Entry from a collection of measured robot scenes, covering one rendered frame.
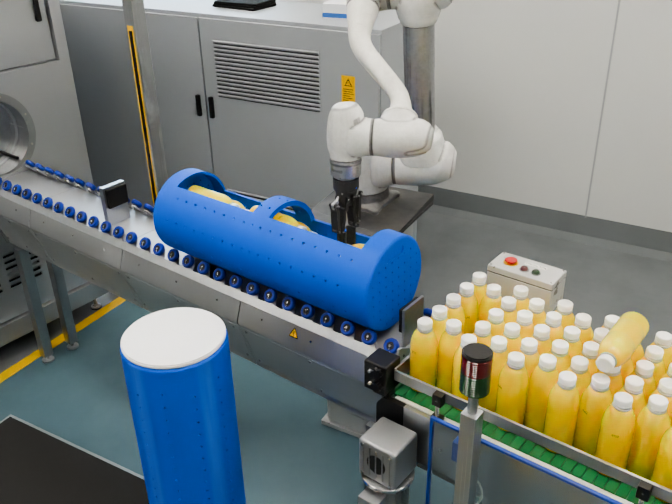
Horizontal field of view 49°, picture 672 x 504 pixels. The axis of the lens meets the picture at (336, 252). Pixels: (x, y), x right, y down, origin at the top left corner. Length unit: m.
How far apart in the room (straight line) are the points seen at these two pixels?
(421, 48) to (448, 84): 2.45
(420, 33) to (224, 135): 2.04
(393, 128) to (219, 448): 1.00
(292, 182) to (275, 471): 1.67
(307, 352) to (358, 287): 0.35
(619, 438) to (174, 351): 1.09
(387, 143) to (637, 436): 0.94
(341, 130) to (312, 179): 1.97
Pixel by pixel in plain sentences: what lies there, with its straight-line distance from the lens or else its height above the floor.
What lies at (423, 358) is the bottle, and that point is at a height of 1.01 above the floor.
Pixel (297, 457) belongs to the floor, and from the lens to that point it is 3.11.
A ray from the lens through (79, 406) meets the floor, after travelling 3.56.
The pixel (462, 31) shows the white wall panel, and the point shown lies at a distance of 4.76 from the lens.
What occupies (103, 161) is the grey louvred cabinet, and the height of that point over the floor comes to 0.46.
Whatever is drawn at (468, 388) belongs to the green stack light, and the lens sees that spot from 1.56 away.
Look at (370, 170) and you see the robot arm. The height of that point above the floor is 1.18.
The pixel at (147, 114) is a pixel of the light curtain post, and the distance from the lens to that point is 3.11.
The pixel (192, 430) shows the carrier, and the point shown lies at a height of 0.82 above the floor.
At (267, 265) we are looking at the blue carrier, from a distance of 2.16.
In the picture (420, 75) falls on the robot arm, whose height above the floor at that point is 1.53.
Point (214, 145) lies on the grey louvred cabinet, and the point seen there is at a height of 0.72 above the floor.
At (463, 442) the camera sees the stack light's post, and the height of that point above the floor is 1.02.
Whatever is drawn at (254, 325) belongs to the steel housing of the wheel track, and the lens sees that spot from 2.35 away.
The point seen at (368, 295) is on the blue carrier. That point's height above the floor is 1.12.
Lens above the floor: 2.14
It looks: 28 degrees down
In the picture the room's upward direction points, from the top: 1 degrees counter-clockwise
